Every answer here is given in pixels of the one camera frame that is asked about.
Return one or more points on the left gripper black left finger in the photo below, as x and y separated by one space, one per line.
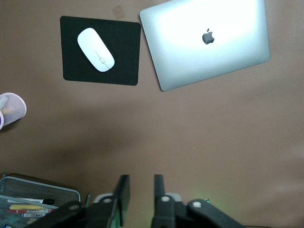
99 213

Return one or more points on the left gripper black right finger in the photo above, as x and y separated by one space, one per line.
166 213

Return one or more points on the silver laptop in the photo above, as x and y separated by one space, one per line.
202 59

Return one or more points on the black marker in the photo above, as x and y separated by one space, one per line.
48 202

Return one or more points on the red marker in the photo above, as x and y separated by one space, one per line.
31 210

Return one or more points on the yellow marker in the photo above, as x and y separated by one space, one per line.
23 206

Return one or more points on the metal mesh desk tray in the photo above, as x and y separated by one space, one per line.
35 190

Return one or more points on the pink mesh pen cup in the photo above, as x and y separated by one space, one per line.
14 107

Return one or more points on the black mouse pad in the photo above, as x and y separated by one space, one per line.
123 52

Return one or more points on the white computer mouse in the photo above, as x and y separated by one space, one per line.
95 48

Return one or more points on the brown tape patch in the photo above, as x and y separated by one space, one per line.
118 13

